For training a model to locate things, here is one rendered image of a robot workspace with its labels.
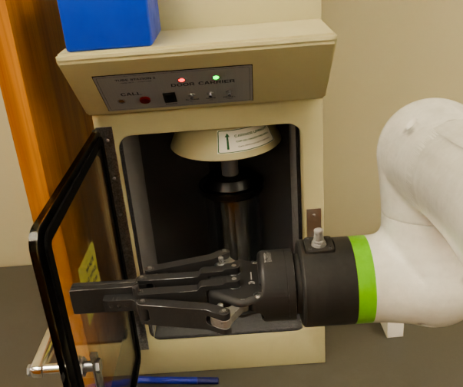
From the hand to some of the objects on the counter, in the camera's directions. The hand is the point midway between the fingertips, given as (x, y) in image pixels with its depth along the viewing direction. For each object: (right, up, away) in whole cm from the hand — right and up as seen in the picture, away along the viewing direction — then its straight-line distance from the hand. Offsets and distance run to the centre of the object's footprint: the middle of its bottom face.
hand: (105, 296), depth 63 cm
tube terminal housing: (+13, -14, +49) cm, 53 cm away
